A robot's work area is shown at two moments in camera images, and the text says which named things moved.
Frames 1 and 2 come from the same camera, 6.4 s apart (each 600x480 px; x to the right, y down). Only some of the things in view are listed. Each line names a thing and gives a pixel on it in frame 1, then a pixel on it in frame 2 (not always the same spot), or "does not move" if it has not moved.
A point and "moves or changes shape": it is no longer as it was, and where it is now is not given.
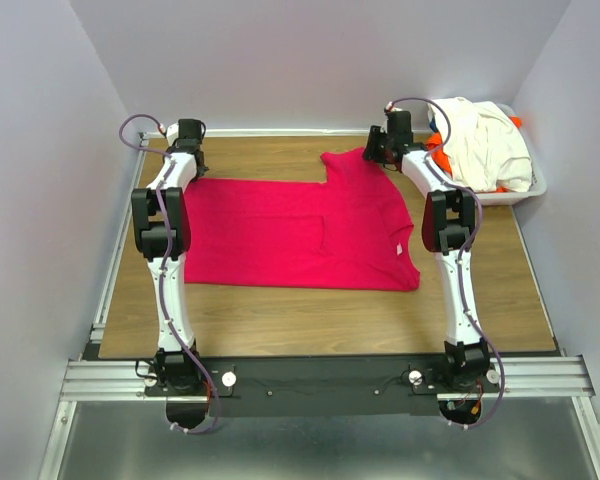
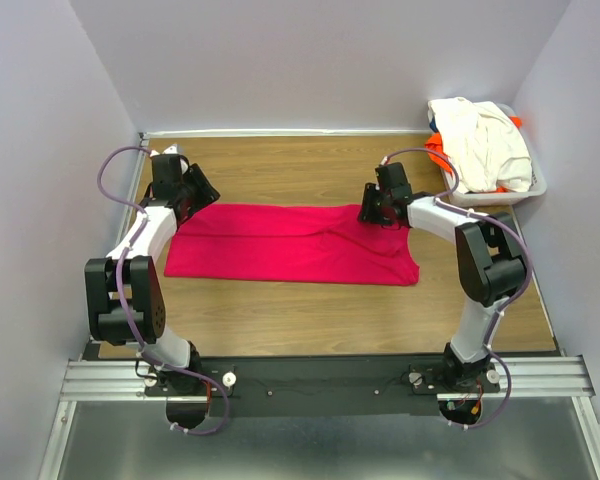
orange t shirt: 439,151 does not move
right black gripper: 368,153 to 371,191
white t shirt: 486,150 does not move
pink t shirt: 352,231 moves or changes shape
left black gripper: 201,171 to 207,193
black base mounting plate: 242,388 does not move
